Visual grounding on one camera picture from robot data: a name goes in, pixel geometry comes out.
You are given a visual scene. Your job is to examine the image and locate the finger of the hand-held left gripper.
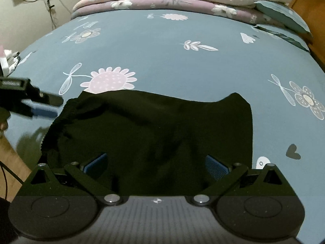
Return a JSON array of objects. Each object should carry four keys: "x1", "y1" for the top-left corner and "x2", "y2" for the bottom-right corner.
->
[
  {"x1": 29, "y1": 86, "x2": 64, "y2": 106},
  {"x1": 9, "y1": 101, "x2": 58, "y2": 119}
]

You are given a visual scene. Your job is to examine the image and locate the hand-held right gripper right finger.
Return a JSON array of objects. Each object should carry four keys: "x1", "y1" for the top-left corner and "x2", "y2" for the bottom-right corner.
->
[{"x1": 189, "y1": 154, "x2": 296, "y2": 206}]

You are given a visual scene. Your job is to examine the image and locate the wall cables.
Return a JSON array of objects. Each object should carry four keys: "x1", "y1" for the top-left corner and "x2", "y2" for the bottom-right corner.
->
[{"x1": 19, "y1": 0, "x2": 72, "y2": 29}]

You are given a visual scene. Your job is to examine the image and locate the white crumpled cloth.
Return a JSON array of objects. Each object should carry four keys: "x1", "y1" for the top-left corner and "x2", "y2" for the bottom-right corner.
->
[{"x1": 0, "y1": 47, "x2": 21, "y2": 77}]

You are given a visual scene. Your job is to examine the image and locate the black cable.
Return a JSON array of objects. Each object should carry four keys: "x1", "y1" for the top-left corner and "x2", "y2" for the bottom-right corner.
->
[{"x1": 0, "y1": 161, "x2": 24, "y2": 183}]

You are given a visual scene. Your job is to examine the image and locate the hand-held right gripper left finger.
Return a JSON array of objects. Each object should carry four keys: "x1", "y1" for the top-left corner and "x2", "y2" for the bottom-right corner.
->
[{"x1": 20, "y1": 152, "x2": 123, "y2": 206}]

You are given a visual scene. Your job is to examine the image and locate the wooden headboard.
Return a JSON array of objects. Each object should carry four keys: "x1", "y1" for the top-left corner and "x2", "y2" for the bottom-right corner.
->
[{"x1": 289, "y1": 0, "x2": 325, "y2": 72}]

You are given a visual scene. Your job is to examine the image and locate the blue floral bed sheet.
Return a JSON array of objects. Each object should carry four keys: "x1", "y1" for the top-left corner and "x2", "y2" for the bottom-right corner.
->
[{"x1": 0, "y1": 11, "x2": 325, "y2": 237}]

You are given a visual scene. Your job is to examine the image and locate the plump teal pillow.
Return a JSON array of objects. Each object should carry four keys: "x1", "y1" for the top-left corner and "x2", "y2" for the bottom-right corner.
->
[{"x1": 254, "y1": 0, "x2": 313, "y2": 35}]

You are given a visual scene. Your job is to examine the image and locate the black pants with white drawstring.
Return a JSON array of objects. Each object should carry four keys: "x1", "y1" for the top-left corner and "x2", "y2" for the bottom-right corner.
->
[{"x1": 41, "y1": 91, "x2": 254, "y2": 196}]

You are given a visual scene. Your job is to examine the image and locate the purple floral quilt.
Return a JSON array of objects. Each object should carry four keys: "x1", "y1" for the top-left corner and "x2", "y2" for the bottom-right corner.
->
[{"x1": 70, "y1": 0, "x2": 267, "y2": 26}]

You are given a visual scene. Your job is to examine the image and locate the flat teal pillow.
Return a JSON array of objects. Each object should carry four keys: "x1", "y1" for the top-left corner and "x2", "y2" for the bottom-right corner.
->
[{"x1": 252, "y1": 24, "x2": 310, "y2": 52}]

